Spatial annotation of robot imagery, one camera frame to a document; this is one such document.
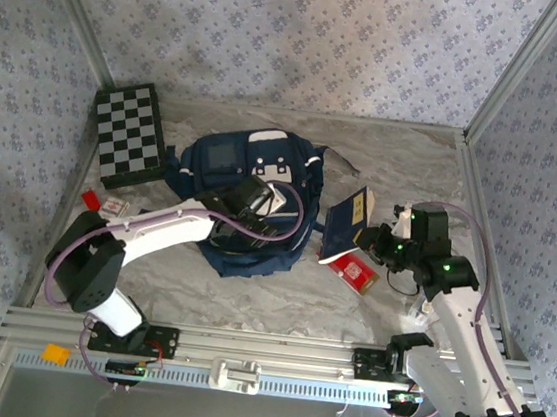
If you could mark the aluminium side rail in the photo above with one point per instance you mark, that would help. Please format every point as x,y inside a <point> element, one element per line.
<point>479,191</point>
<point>72,195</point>

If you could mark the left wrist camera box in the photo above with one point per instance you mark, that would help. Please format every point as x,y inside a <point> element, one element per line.
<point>274,200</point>

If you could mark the small red block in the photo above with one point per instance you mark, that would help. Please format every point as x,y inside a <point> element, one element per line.
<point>90,199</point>

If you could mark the aluminium frame post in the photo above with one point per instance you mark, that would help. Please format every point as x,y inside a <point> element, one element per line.
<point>516,69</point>
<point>75,9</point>

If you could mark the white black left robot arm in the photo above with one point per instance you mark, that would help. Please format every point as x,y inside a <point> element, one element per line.
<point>166,226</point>

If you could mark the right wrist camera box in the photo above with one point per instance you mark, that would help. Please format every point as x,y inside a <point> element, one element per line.
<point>401,222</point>

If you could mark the black grey chessboard box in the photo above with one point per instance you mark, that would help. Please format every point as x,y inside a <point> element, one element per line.
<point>128,136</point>

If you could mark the red cover book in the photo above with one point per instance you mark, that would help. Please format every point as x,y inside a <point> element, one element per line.
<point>354,275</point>

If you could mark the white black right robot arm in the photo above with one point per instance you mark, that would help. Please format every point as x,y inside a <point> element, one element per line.
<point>457,314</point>

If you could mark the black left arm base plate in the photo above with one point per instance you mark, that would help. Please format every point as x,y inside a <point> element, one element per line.
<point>165,341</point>

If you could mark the navy blue student backpack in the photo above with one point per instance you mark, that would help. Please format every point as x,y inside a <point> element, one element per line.
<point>212,171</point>

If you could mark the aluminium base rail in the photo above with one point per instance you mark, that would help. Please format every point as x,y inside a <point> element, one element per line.
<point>267,350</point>

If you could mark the white rail latch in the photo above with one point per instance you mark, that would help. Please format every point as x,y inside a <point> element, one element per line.
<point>234,374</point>

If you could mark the navy book large yellow label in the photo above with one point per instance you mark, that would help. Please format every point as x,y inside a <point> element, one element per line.
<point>345,221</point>

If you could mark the small white packet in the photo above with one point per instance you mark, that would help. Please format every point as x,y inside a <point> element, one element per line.
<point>421,313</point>

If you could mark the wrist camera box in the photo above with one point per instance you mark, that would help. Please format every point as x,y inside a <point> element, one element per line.
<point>274,200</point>
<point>401,222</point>

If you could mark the white red card box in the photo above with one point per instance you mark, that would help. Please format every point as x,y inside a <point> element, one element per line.
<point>115,206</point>

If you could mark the orange plastic connector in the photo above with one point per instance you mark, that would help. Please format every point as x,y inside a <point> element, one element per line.
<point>55,354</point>

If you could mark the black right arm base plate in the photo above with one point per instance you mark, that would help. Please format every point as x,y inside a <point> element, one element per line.
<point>366,364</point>

